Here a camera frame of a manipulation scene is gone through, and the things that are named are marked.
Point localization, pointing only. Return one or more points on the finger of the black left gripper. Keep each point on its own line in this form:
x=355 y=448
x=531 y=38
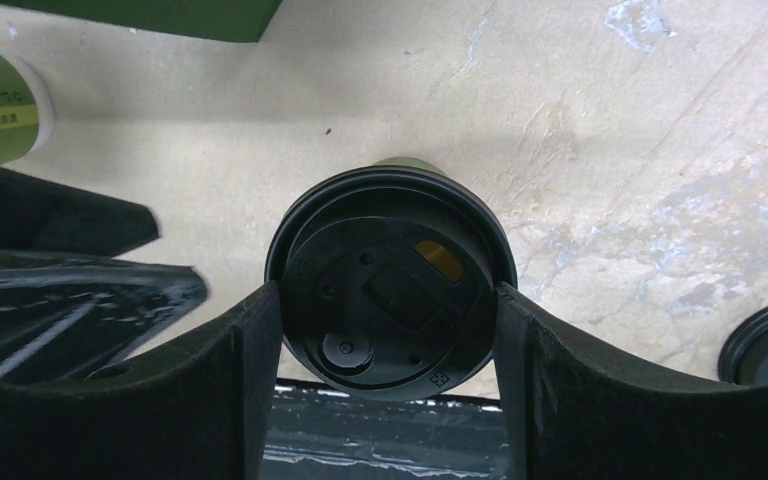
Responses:
x=67 y=315
x=44 y=216

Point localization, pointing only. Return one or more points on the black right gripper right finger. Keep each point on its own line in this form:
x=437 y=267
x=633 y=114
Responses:
x=577 y=407

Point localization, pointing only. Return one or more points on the white paper cup stack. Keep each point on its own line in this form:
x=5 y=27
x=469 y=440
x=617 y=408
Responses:
x=27 y=114

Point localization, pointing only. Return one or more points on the green paper bag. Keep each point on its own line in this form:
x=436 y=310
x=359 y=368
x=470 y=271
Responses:
x=234 y=21

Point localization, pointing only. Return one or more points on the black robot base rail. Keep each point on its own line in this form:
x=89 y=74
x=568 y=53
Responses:
x=316 y=432

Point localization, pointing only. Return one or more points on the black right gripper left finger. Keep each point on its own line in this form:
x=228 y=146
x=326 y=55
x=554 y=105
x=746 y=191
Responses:
x=196 y=407

